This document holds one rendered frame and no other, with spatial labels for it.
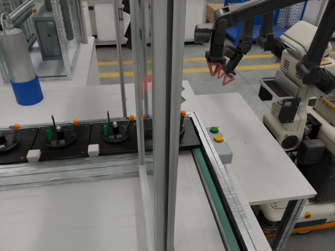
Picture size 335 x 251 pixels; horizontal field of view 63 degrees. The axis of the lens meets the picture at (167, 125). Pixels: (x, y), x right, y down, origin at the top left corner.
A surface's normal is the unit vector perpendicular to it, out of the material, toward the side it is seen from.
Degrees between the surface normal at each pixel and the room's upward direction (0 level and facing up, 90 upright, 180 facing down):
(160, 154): 90
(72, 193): 0
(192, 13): 90
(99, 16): 90
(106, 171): 90
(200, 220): 0
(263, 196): 0
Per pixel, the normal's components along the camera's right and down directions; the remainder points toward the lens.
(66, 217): 0.02, -0.82
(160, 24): 0.16, 0.58
